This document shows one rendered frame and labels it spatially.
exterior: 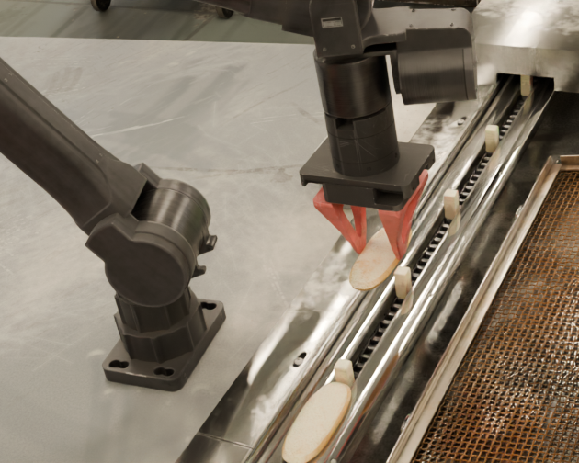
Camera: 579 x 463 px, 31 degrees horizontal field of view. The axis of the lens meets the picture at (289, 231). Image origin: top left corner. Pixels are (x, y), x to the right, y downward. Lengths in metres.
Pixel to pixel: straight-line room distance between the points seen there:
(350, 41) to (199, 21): 3.13
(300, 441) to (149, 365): 0.21
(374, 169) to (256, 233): 0.36
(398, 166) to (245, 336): 0.28
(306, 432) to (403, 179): 0.23
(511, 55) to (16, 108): 0.65
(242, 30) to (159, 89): 2.22
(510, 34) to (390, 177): 0.52
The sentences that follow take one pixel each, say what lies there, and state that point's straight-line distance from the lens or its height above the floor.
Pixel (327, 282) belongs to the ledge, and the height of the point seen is 0.86.
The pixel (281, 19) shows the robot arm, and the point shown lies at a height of 1.18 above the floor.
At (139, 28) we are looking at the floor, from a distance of 3.97.
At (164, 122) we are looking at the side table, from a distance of 1.46.
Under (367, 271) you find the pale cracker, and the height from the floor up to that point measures 0.94.
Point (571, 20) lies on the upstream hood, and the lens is 1.36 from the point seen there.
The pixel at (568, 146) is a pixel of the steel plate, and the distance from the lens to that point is 1.29.
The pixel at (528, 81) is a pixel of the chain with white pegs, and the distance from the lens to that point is 1.35.
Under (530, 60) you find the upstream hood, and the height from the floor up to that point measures 0.90.
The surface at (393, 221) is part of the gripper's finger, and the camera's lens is 0.87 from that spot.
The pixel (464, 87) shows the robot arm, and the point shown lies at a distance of 0.81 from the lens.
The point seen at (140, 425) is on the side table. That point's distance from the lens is 0.99.
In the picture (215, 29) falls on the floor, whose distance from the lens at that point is 3.81.
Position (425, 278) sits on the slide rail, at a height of 0.85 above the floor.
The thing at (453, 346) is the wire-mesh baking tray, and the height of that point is 0.89.
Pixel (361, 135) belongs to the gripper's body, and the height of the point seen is 1.07.
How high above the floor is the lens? 1.49
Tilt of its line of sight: 35 degrees down
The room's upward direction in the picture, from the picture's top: 10 degrees counter-clockwise
